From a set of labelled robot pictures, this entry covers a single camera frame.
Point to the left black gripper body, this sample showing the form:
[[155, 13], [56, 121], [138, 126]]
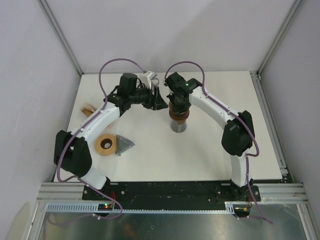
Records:
[[144, 97]]

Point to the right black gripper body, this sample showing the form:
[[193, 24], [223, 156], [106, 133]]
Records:
[[179, 106]]

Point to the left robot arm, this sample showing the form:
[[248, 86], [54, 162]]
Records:
[[72, 148]]

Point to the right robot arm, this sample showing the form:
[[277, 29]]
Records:
[[238, 129]]

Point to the grey glass dripper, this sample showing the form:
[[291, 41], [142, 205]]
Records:
[[123, 144]]

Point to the coffee filter pack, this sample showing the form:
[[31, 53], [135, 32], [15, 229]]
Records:
[[88, 109]]

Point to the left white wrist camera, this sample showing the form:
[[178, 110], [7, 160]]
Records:
[[147, 78]]

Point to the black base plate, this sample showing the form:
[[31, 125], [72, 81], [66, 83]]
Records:
[[174, 195]]

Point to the grey cable duct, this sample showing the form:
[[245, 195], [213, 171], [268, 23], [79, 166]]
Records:
[[59, 207]]

